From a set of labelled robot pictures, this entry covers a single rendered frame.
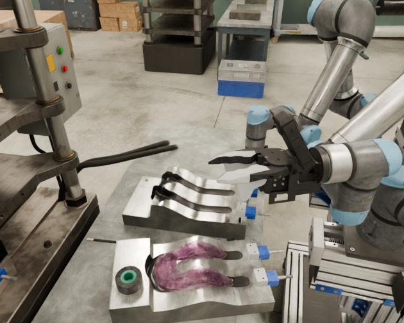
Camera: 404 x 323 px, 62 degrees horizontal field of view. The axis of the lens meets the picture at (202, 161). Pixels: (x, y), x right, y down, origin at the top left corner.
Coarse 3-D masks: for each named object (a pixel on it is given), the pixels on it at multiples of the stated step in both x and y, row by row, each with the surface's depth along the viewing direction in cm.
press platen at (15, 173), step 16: (0, 160) 135; (16, 160) 135; (32, 160) 135; (48, 160) 135; (64, 160) 135; (0, 176) 126; (16, 176) 126; (32, 176) 126; (48, 176) 132; (0, 192) 119; (16, 192) 119; (0, 208) 112; (16, 208) 119; (0, 224) 112
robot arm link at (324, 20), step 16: (320, 0) 111; (336, 0) 107; (320, 16) 111; (336, 16) 106; (320, 32) 116; (336, 32) 111; (352, 80) 132; (336, 96) 136; (352, 96) 134; (336, 112) 143
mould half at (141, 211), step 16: (144, 176) 156; (192, 176) 148; (144, 192) 146; (176, 192) 136; (192, 192) 141; (128, 208) 138; (144, 208) 138; (160, 208) 130; (176, 208) 130; (128, 224) 138; (144, 224) 136; (160, 224) 135; (176, 224) 133; (192, 224) 131; (208, 224) 130; (224, 224) 128; (240, 224) 127
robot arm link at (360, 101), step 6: (360, 96) 134; (366, 96) 131; (372, 96) 131; (354, 102) 134; (360, 102) 131; (366, 102) 128; (348, 108) 136; (354, 108) 134; (360, 108) 131; (348, 114) 137; (354, 114) 134
